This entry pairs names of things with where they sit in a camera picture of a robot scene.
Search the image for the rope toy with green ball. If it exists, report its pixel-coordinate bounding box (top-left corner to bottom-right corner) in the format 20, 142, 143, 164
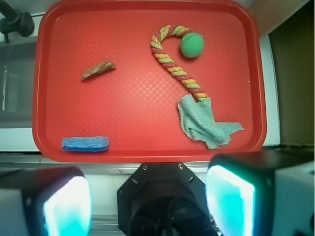
150, 25, 209, 102

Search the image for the black clamp knob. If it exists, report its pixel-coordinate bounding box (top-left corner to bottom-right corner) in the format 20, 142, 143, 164
0, 0, 34, 44

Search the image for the brown wood chip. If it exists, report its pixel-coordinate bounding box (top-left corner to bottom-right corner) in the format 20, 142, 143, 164
80, 61, 116, 81

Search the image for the black octagonal mount base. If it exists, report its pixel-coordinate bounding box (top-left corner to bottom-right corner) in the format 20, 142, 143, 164
117, 163, 218, 236

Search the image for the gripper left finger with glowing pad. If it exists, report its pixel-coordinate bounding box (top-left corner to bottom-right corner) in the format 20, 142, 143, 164
0, 167, 93, 236

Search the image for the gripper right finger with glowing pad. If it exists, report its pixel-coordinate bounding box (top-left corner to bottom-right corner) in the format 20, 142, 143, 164
205, 150, 315, 236

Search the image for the blue sponge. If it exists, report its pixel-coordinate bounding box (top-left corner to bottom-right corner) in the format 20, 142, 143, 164
62, 136, 109, 152

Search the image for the red plastic tray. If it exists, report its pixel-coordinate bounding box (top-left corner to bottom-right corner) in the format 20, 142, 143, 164
32, 0, 267, 163

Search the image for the light green cloth rag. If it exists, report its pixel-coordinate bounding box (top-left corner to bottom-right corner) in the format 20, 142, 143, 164
177, 95, 244, 149

